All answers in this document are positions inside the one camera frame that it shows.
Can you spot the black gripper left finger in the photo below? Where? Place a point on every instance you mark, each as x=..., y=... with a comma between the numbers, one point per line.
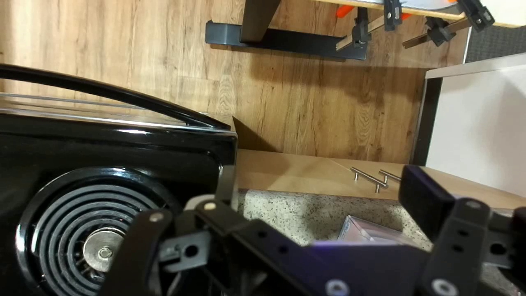
x=142, y=248

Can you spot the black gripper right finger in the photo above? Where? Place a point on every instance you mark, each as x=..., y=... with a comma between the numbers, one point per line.
x=461, y=241

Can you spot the wooden cabinet door white inside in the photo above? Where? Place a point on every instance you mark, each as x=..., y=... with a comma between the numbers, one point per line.
x=483, y=126

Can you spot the coil burner element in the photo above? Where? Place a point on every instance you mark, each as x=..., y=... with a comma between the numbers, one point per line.
x=60, y=220

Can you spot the black electric stove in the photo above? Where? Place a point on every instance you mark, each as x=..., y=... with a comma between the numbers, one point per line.
x=109, y=149

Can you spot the dark floor mat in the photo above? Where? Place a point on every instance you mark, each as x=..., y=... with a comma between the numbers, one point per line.
x=496, y=44

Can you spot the black clamp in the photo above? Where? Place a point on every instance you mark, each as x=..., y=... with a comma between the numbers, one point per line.
x=392, y=14
x=478, y=14
x=438, y=32

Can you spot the wooden table board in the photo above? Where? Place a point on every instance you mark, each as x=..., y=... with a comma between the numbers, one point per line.
x=422, y=13

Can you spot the dark metal stand base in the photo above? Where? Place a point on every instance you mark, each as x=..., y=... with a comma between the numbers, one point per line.
x=297, y=42

